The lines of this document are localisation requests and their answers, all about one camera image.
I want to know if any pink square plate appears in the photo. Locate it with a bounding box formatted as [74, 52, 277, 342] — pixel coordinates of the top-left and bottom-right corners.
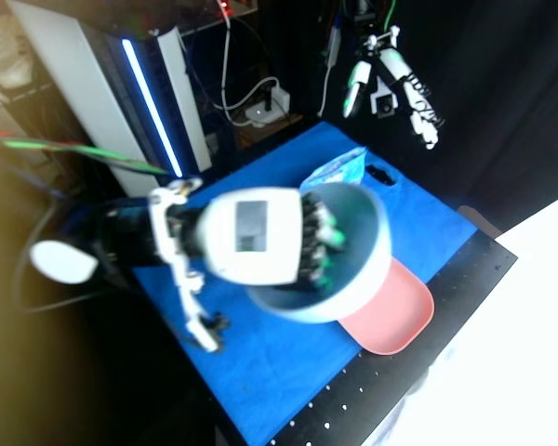
[338, 257, 436, 357]

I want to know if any blue wet wipes pack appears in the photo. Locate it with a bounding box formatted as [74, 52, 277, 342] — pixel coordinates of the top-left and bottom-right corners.
[299, 146, 368, 191]

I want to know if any white cable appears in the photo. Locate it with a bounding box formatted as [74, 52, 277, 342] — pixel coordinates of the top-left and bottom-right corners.
[219, 18, 280, 126]

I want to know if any green cable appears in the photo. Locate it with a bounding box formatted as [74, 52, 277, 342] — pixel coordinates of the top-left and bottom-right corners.
[0, 138, 171, 177]

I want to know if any light blue bowl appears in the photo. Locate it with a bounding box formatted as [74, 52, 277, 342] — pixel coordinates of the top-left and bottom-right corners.
[246, 182, 392, 324]

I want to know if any blue table cloth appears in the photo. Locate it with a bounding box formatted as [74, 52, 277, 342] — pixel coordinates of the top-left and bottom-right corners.
[132, 121, 478, 446]

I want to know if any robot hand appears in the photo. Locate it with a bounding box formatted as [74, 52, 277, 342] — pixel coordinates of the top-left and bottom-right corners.
[197, 188, 349, 293]
[342, 60, 372, 120]

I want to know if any white tower with blue light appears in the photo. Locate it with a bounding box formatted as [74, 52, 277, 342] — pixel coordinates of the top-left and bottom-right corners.
[7, 0, 214, 197]

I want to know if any small black flat object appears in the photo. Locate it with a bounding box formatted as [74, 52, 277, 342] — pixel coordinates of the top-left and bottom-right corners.
[365, 164, 398, 187]

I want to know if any white power adapter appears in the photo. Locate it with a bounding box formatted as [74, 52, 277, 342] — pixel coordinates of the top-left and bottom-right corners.
[245, 90, 292, 129]

